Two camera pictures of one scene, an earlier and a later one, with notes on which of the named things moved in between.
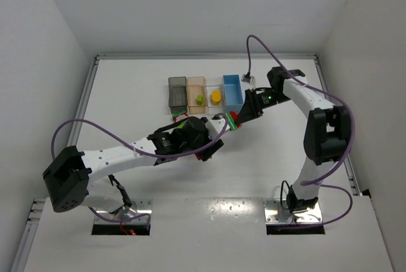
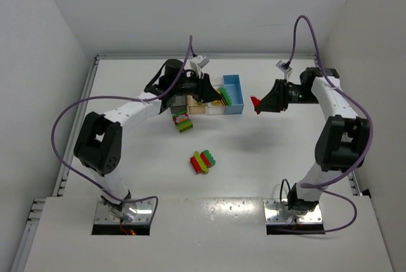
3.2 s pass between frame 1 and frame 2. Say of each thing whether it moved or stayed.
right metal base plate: stayed
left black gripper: moved
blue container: stayed
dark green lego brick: moved
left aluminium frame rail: stayed
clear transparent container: stayed
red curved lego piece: moved
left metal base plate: stayed
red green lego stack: moved
